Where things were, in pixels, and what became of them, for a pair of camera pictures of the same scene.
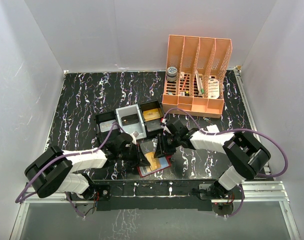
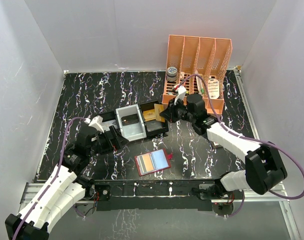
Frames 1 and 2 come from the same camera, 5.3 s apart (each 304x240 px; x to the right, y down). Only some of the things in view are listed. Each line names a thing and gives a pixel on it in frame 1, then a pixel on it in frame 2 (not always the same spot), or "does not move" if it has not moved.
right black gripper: x=164 y=144 to x=172 y=111
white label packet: x=213 y=88 does not move
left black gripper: x=138 y=157 to x=109 y=140
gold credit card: x=154 y=163 to x=158 y=108
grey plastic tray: x=130 y=120 does not move
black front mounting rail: x=151 y=194 does not move
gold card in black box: x=151 y=114 does not move
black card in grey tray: x=130 y=119 does not move
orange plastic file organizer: x=194 y=83 does not move
